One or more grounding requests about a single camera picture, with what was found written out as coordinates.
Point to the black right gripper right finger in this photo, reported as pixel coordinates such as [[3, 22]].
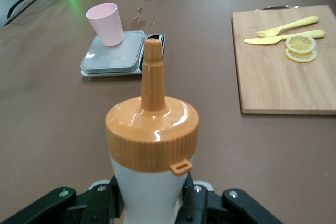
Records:
[[199, 205]]

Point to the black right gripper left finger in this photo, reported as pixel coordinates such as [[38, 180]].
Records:
[[102, 203]]

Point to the sauce bottle with orange cap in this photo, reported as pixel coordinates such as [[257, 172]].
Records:
[[152, 134]]

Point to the pink plastic cup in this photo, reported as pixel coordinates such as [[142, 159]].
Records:
[[105, 24]]

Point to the silver kitchen scale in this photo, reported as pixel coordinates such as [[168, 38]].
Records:
[[113, 58]]

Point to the wooden cutting board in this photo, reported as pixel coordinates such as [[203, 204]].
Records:
[[275, 82]]

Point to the yellow plastic knife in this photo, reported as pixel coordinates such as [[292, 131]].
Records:
[[262, 41]]

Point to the yellow lemon slice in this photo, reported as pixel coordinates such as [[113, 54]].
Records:
[[299, 57], [300, 43]]

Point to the yellow plastic fork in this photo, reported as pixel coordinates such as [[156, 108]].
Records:
[[296, 24]]

